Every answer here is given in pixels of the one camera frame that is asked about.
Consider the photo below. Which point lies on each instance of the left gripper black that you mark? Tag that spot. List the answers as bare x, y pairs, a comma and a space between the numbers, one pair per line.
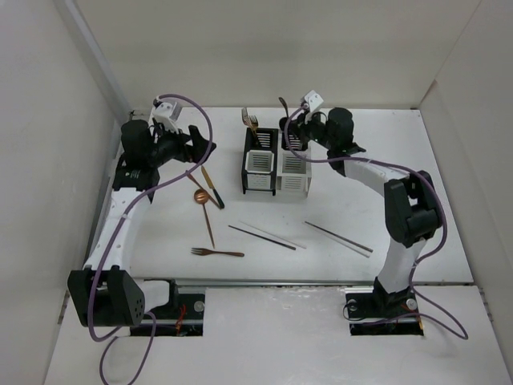
181, 139

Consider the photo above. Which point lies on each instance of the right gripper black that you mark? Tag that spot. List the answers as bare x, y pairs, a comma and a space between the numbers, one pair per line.
300, 124

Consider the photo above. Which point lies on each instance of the dark copper spoon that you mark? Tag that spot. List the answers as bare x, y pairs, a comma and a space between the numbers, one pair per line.
285, 106

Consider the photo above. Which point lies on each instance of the copper fork long handle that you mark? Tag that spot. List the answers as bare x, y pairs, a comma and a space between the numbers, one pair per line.
244, 117

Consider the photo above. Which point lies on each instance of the silver fork green handle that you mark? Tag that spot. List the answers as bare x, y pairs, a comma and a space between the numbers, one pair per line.
254, 125

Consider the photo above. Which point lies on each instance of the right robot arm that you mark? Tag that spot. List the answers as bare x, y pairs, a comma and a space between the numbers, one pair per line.
413, 211

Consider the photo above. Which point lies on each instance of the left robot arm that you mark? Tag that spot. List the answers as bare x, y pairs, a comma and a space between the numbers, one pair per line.
103, 291

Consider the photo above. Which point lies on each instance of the white utensil container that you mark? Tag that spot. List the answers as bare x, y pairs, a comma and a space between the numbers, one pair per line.
294, 175

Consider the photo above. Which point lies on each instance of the black utensil container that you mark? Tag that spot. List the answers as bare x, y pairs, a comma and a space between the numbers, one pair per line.
259, 164

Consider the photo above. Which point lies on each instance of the dark brown fork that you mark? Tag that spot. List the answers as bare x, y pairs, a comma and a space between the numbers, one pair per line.
206, 252

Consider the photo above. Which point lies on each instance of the black chopstick right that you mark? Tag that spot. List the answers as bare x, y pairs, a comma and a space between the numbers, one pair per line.
345, 239

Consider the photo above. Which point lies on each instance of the black chopstick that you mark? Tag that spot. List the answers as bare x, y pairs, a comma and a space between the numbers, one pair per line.
345, 239
263, 238

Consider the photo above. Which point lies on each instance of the black chopstick left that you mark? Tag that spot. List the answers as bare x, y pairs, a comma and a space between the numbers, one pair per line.
263, 238

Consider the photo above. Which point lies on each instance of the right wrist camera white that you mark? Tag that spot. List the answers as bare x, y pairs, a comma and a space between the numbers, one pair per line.
312, 102

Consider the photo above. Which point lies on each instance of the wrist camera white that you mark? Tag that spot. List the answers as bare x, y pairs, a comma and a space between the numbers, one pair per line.
166, 114
312, 102

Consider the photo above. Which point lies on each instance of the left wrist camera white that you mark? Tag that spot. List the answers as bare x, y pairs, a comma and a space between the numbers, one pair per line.
166, 114

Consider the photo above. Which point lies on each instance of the gold knife green handle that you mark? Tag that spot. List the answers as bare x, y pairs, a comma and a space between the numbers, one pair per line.
212, 187

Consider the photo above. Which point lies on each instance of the aluminium rail front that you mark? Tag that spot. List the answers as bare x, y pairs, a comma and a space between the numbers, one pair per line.
248, 290

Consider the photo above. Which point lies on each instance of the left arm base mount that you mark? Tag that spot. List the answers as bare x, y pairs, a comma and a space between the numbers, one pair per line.
178, 312

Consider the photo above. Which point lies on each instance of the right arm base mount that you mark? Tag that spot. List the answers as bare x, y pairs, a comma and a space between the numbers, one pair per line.
372, 314

